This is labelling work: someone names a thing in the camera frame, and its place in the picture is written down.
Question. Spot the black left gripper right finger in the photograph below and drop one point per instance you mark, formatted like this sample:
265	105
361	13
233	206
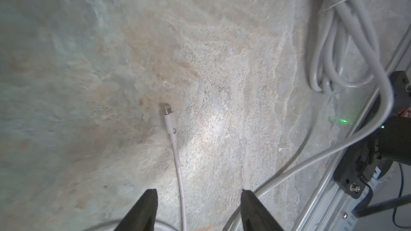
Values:
254	216

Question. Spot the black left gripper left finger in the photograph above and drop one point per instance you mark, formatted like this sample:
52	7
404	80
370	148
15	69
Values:
142	215

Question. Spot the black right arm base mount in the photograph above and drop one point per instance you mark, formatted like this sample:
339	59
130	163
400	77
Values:
390	142

